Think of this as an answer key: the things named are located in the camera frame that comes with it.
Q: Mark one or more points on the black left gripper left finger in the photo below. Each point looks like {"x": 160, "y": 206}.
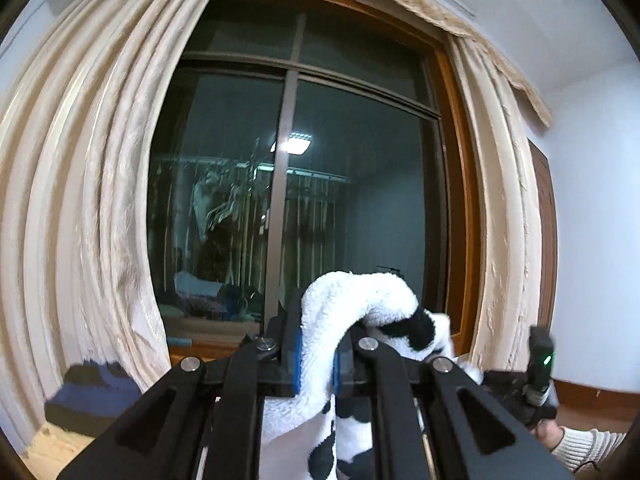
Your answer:
{"x": 201, "y": 420}

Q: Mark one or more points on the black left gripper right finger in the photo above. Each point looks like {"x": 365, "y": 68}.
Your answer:
{"x": 431, "y": 420}

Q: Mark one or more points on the black white cow-print fleece garment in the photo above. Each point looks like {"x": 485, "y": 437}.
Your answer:
{"x": 315, "y": 434}

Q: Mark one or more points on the white ribbed sleeve forearm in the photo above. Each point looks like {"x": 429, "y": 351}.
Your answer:
{"x": 579, "y": 450}

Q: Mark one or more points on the person's right hand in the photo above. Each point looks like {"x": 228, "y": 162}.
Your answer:
{"x": 548, "y": 433}

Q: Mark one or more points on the folded navy black knit sweater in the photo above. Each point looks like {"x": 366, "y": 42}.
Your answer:
{"x": 91, "y": 398}

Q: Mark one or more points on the tan spotted bed blanket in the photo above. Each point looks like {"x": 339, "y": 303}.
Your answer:
{"x": 51, "y": 450}

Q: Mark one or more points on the beige left curtain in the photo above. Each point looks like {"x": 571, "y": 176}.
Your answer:
{"x": 76, "y": 134}

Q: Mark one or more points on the beige curtain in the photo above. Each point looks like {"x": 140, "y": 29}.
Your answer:
{"x": 76, "y": 134}
{"x": 510, "y": 273}

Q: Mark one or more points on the brown wooden door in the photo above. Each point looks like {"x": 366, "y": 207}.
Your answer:
{"x": 549, "y": 236}

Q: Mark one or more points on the beige right curtain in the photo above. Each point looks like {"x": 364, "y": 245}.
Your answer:
{"x": 510, "y": 273}

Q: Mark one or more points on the wooden framed window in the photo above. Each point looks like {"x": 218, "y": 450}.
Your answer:
{"x": 300, "y": 137}

